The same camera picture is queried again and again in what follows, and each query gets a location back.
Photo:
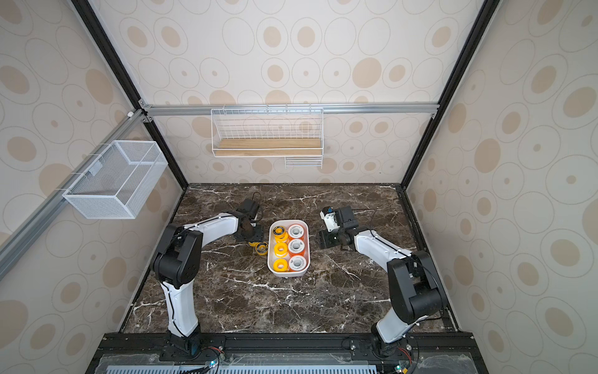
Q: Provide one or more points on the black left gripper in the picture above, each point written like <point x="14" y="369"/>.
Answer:
<point x="258" y="236"/>

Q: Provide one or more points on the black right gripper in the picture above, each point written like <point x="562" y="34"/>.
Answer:
<point x="326" y="238"/>

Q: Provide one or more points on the orange white tape roll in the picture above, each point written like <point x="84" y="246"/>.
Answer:
<point x="297" y="247"/>
<point x="296" y="231"/>
<point x="297" y="263"/>

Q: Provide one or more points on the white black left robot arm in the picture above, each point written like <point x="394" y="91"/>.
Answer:
<point x="176" y="261"/>

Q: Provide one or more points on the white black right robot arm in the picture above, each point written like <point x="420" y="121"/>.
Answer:
<point x="415" y="288"/>

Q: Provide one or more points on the white plastic storage box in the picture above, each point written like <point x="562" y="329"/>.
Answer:
<point x="271" y="242"/>

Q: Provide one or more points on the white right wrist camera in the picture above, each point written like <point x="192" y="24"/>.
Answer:
<point x="328" y="215"/>

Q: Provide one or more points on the white wire shelf wooden board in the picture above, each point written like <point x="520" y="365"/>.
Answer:
<point x="297" y="138"/>

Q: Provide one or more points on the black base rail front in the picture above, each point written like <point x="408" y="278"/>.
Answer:
<point x="287" y="353"/>

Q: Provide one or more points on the white wire mesh basket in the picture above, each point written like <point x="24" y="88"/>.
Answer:
<point x="118" y="182"/>

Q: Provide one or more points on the aluminium rail back wall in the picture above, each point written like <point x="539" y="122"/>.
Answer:
<point x="283" y="109"/>

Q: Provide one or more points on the aluminium rail wall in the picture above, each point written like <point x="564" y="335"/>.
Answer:
<point x="20" y="241"/>
<point x="283" y="109"/>

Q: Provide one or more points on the aluminium rail left wall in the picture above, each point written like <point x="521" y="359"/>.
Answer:
<point x="20" y="241"/>

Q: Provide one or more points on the black corner frame post left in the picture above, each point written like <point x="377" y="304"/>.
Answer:
<point x="93" y="25"/>

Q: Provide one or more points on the black corner frame post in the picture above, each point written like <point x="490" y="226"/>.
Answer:
<point x="474" y="38"/>
<point x="93" y="25"/>

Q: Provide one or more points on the black corner frame post right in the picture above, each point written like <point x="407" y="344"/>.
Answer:
<point x="474" y="38"/>

